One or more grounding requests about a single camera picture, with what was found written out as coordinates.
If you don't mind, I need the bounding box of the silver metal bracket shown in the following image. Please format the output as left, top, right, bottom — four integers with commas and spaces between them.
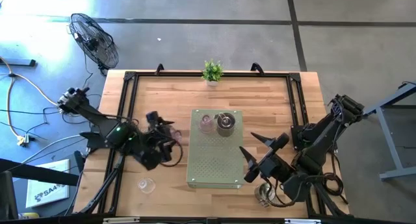
103, 217, 140, 224
284, 218, 322, 224

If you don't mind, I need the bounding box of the grey metal table frame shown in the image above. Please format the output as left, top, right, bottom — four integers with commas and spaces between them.
363, 82, 416, 181

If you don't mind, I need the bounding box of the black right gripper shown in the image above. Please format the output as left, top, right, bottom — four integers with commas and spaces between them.
239, 132, 294, 186

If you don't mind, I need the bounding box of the silver tin scented candle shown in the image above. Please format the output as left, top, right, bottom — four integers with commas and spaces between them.
214, 112, 237, 138

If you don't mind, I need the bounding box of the tin candle with brown tag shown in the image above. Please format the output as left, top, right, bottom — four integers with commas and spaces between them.
253, 182, 278, 208

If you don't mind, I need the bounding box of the black aluminium table frame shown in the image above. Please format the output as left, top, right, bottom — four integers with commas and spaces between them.
77, 70, 350, 218

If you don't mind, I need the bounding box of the black floor bar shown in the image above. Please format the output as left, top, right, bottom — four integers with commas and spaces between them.
0, 58, 36, 68

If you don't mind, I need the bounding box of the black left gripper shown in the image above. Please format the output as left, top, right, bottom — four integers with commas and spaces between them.
146, 111, 182, 164

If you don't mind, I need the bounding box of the green perforated metal shelf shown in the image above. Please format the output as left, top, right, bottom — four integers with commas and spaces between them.
186, 108, 245, 190

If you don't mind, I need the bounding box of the coiled black cable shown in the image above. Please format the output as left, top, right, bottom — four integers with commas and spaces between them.
318, 165, 349, 205

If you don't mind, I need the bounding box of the white floor cable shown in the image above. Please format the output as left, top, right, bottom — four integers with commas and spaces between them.
21, 134, 88, 165

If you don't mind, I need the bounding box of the black floor cable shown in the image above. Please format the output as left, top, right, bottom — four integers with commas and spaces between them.
0, 53, 110, 136

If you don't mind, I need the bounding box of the black floor fan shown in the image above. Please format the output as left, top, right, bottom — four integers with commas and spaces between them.
68, 12, 120, 76

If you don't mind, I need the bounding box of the small potted green plant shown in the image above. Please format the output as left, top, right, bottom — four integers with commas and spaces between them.
201, 59, 224, 88

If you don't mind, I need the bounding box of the white printed box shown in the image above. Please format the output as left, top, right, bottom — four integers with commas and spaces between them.
25, 158, 71, 208

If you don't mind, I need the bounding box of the yellow extension cable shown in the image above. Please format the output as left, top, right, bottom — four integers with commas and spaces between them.
0, 56, 71, 147

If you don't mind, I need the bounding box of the clear glass candle holder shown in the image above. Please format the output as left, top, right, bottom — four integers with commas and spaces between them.
136, 177, 156, 195

